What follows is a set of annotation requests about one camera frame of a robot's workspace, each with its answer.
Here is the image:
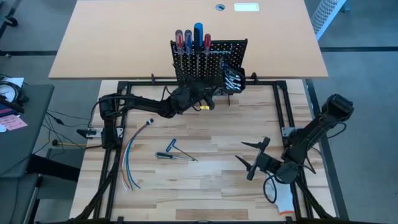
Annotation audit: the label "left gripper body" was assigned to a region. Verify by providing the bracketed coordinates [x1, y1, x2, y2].
[167, 80, 206, 119]

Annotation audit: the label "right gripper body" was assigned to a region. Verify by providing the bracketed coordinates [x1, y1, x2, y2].
[246, 136, 283, 182]

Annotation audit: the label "solid red handle screwdriver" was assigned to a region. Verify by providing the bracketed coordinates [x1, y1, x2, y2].
[203, 33, 213, 75]

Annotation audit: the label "red clear handle screwdriver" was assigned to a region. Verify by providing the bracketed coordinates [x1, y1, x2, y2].
[183, 29, 194, 72]
[174, 29, 185, 72]

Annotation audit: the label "blue black handle screwdriver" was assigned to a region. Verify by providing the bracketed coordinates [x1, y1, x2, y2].
[193, 22, 204, 78]

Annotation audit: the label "large grey black screwdriver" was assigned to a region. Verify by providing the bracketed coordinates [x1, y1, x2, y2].
[155, 151, 197, 162]

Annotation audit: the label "black metal pegboard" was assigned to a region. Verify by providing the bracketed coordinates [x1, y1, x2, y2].
[170, 38, 249, 108]

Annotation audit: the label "black pegboard bin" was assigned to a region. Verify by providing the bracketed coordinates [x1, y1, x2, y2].
[221, 66, 247, 95]

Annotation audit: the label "white work glove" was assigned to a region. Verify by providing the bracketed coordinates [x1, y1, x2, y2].
[264, 180, 296, 217]

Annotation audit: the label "white desk plate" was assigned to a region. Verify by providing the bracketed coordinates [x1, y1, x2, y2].
[233, 2, 261, 12]

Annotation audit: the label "light wooden desk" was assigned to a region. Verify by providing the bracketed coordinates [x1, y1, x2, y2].
[49, 0, 330, 80]

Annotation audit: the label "white perforated panel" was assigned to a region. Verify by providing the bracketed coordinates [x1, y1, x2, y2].
[310, 0, 348, 40]

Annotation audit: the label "grey side cabinet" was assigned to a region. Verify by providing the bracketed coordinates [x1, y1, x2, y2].
[0, 83, 56, 179]

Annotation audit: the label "white paper sheet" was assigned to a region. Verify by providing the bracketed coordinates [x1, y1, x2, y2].
[0, 77, 25, 103]

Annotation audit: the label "pink sticky note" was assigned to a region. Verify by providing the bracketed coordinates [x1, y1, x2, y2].
[0, 114, 29, 132]

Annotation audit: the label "black caster wheel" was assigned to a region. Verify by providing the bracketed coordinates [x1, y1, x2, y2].
[4, 14, 19, 27]

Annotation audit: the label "arm base mount bracket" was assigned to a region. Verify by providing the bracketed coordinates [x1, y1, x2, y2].
[280, 126, 296, 138]

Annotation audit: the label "wire screwdriver holder rack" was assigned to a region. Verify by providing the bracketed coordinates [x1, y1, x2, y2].
[211, 45, 234, 57]

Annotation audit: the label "black table frame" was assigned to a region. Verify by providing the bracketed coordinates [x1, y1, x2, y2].
[70, 73, 351, 224]

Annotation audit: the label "blue T-handle hex key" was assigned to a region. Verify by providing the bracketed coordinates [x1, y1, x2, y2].
[165, 138, 199, 162]

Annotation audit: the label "coloured wire harness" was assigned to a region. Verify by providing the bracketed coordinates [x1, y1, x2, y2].
[120, 118, 155, 192]

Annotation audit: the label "black coiled cable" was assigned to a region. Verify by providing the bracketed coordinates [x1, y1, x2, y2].
[0, 80, 23, 103]

